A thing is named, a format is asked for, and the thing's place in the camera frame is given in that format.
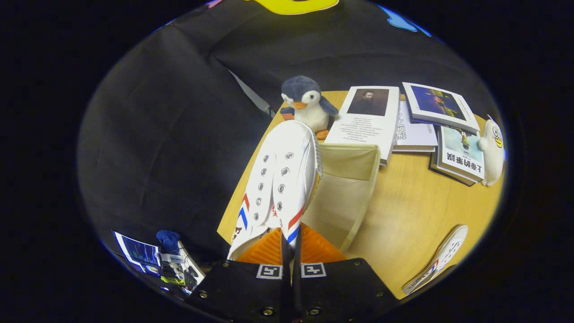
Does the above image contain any plain white book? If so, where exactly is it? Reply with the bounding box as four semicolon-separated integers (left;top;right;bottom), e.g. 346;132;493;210
392;100;439;153

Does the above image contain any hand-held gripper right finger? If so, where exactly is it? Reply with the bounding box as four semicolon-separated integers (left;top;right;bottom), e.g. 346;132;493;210
291;223;399;323

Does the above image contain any white duck plush toy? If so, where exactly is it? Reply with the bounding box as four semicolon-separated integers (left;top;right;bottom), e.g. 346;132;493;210
478;114;506;187

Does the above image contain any white book with portrait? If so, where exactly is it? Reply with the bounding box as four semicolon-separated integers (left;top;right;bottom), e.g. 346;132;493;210
324;85;400;166

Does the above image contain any book with pale blue cover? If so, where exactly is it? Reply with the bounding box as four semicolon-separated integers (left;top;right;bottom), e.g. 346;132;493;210
435;126;486;182

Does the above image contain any white canvas shoe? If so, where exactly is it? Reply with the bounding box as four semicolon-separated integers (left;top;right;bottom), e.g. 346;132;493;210
401;224;469;296
226;120;323;261

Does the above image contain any grey penguin plush toy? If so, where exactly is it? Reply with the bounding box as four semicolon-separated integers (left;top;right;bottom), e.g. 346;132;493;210
279;75;339;140

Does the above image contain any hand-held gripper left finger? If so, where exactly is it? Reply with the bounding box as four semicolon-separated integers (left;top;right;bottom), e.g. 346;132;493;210
186;227;287;323

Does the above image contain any book with night photo cover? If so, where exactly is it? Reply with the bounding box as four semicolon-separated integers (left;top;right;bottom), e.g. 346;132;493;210
401;82;480;134

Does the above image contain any blue cloth lump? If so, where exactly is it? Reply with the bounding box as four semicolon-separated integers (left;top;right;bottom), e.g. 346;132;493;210
156;230;181;255

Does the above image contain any beige fabric storage box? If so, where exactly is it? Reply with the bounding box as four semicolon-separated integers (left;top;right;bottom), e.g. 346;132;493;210
300;143;382;254

